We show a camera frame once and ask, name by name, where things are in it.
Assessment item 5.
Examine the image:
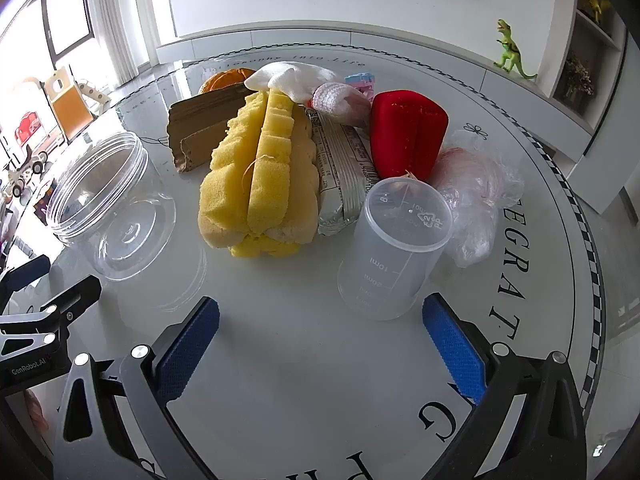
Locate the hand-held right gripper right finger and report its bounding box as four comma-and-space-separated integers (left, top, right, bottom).
422, 294, 588, 480

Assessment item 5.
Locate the clear plastic jar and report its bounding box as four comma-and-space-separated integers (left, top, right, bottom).
45, 131, 178, 281

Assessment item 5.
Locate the wooden children's chair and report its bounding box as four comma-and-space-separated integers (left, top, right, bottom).
44, 66, 97, 142

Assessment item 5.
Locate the colourful small box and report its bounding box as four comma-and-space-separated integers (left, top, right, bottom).
32, 182, 58, 223

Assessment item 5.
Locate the brown cardboard piece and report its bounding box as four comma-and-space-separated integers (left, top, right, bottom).
166, 85, 251, 175

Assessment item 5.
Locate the wooden toy car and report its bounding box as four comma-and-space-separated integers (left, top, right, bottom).
7, 145, 51, 197

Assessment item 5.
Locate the red velvet box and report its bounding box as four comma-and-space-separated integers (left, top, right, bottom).
370, 91, 449, 182

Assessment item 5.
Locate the white shelf unit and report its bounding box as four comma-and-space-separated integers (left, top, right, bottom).
550, 0, 628, 121

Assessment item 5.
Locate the window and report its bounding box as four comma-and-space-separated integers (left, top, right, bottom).
44, 0, 94, 59

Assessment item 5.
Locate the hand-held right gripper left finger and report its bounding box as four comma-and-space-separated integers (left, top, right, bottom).
52, 296, 221, 480

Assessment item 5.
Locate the blue and pink toy block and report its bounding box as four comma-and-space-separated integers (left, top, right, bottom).
344, 72, 378, 101

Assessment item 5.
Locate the pink knitted cloth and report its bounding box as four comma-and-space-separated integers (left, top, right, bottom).
311, 81, 373, 126

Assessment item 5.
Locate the clear plastic bag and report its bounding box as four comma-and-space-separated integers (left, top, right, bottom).
430, 130, 526, 268

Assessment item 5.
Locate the red toy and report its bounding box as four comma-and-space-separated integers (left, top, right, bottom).
15, 112, 48, 146

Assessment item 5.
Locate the yellow sponge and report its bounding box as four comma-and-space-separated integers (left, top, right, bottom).
197, 89, 321, 259

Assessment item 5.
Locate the white cloth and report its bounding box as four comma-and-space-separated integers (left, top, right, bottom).
243, 61, 326, 106

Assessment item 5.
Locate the silver snack packet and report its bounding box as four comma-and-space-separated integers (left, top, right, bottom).
305, 107, 376, 236

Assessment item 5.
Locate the dried flower bunch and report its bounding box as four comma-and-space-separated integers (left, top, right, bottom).
562, 55, 596, 101

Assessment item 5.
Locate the green toy dinosaur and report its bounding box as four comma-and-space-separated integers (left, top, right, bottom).
494, 19, 538, 82

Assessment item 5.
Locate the orange round toy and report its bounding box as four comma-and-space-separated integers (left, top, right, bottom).
198, 67, 257, 95

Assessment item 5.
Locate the yellow toy dinosaur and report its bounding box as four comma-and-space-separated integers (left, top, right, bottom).
580, 0, 611, 23

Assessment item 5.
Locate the translucent measuring cup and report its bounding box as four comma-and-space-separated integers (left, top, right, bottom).
337, 177, 453, 322

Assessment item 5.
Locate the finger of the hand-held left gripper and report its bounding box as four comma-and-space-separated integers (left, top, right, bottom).
0, 276, 103, 361
0, 255, 53, 311

